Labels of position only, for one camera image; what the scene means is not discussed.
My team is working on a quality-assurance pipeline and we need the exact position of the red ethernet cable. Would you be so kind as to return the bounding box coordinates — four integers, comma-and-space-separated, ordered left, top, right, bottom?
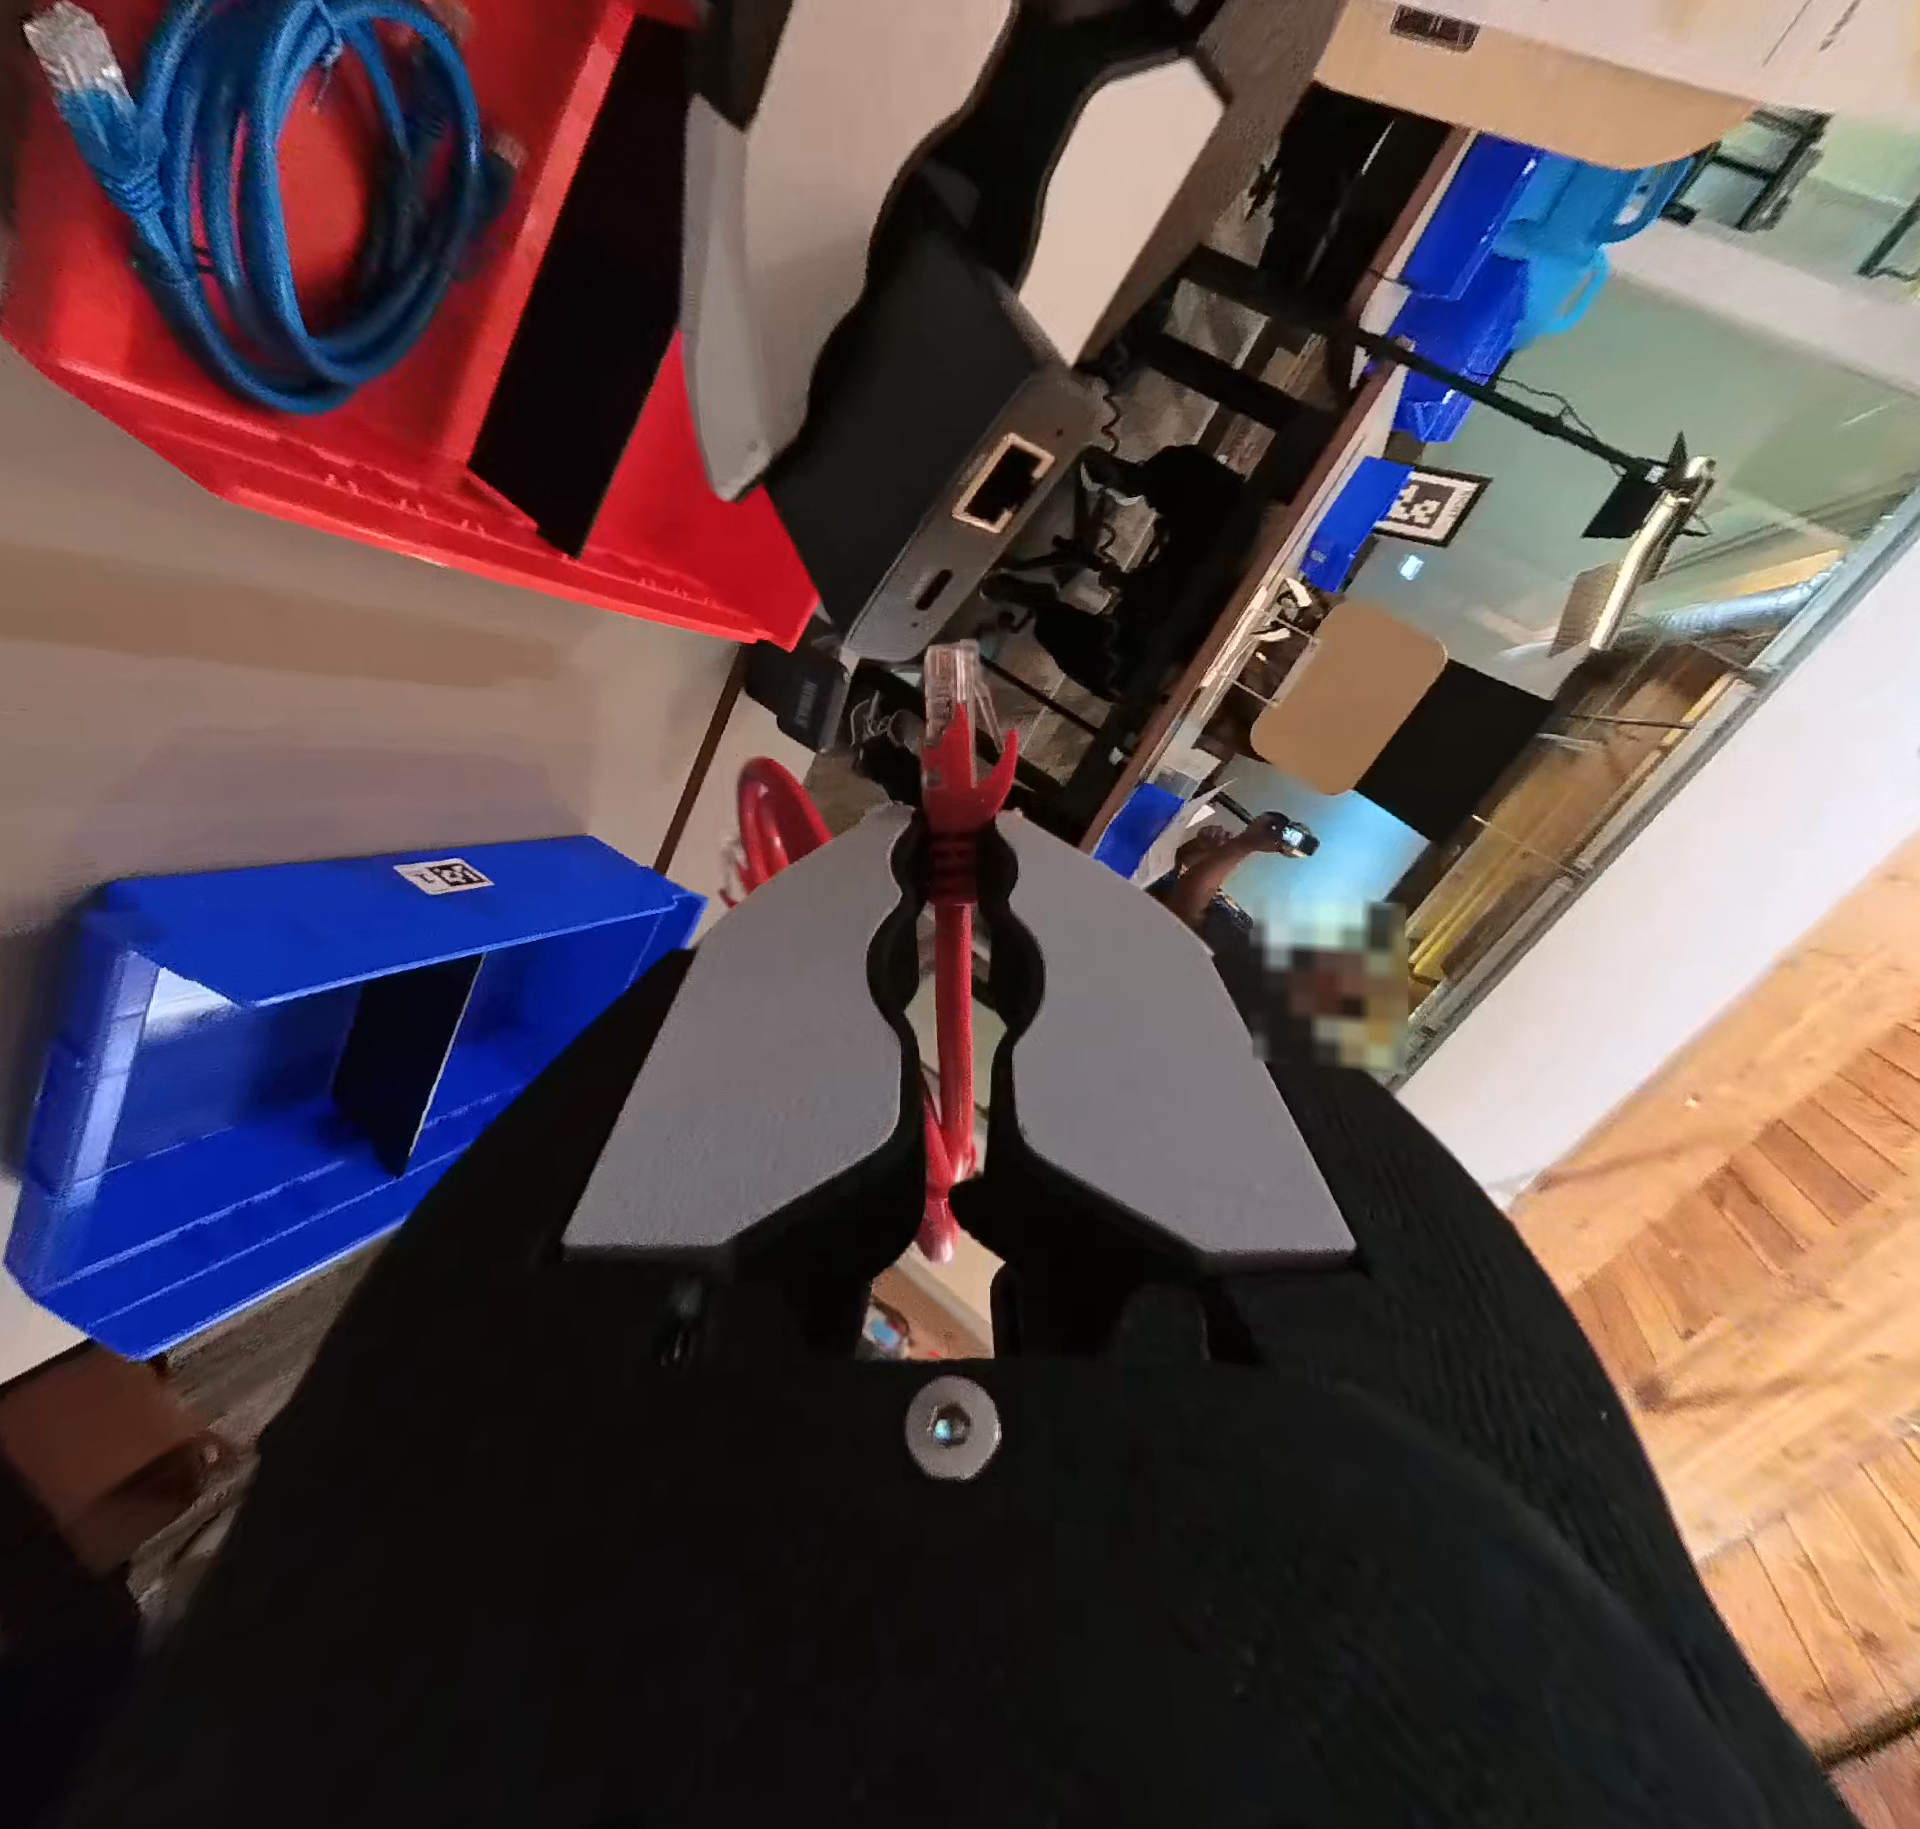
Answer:
734, 641, 1024, 1268

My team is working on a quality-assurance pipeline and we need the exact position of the black white marker tag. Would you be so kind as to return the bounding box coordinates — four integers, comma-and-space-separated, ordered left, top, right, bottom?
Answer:
1379, 465, 1489, 548

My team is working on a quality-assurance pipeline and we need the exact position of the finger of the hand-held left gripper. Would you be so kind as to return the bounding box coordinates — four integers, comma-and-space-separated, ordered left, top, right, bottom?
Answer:
681, 0, 1037, 505
901, 0, 1250, 301

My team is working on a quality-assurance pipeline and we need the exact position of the pile of blue storage bins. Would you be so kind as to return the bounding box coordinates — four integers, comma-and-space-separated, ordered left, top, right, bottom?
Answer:
1386, 135, 1700, 446

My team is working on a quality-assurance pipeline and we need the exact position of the black office chair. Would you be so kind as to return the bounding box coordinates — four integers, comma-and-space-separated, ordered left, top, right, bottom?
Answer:
1035, 441, 1278, 691

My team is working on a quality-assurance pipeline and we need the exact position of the beige desk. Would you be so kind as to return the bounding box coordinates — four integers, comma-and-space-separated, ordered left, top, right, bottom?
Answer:
0, 335, 820, 1388

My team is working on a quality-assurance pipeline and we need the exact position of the blue plastic bin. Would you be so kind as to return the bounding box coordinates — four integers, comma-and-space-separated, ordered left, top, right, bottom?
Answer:
4, 833, 707, 1362

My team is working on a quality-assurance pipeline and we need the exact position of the printed cardboard box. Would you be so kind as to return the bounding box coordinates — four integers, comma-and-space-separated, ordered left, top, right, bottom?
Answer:
1320, 0, 1920, 167

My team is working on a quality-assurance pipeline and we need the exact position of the small black box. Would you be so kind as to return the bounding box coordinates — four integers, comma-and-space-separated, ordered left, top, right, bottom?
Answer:
746, 637, 856, 747

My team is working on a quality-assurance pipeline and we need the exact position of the small blue storage bin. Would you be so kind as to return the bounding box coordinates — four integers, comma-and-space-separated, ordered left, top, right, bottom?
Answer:
1095, 779, 1205, 874

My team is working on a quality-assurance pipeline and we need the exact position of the tan rounded board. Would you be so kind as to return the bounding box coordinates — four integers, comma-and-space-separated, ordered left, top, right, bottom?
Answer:
1252, 600, 1449, 796

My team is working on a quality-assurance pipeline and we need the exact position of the red plastic bin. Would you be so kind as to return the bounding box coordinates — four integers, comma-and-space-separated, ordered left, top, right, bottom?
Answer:
0, 0, 826, 652

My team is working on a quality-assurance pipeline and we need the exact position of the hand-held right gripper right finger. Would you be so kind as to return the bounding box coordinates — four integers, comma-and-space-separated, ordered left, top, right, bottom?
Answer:
951, 809, 1361, 1278

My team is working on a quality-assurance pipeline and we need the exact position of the blue ethernet cable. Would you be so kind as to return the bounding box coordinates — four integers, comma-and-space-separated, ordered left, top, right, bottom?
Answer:
21, 0, 527, 415

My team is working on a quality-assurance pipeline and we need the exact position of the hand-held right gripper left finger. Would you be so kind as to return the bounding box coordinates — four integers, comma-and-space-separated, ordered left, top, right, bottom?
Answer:
562, 802, 934, 1276

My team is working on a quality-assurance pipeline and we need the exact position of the black ethernet adapter box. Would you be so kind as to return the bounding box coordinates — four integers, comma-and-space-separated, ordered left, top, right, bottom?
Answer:
765, 227, 1114, 663

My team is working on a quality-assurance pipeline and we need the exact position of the black bin divider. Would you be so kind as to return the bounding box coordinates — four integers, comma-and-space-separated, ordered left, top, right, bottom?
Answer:
330, 952, 486, 1178
465, 15, 700, 558

